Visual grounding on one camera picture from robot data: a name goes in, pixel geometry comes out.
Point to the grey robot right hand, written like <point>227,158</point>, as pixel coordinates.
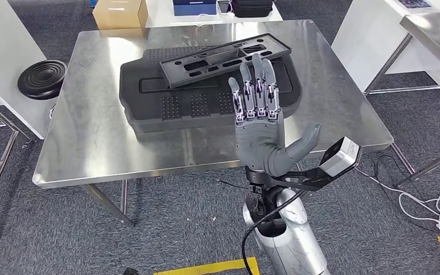
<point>260,144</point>

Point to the black plastic frame part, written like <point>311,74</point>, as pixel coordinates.
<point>168,71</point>

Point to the steel workbench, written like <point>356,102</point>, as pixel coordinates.
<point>91,133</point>

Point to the black foam fixture tray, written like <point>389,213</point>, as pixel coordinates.
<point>148,110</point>

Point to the black zip case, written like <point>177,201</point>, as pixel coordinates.
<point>252,8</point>

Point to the black phone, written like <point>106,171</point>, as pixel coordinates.
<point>224,7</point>

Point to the white counter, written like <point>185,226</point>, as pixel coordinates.
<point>364,38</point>

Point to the blue tablet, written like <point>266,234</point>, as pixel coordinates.
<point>193,7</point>

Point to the brown cardboard box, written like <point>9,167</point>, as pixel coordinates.
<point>117,17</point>

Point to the printed brochure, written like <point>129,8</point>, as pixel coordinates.
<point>413,3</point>

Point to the black ribbed round base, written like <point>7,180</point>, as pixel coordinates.
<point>41,79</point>

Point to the white panel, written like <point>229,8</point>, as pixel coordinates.
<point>0,49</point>

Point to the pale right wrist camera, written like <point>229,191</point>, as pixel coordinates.
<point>339,155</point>

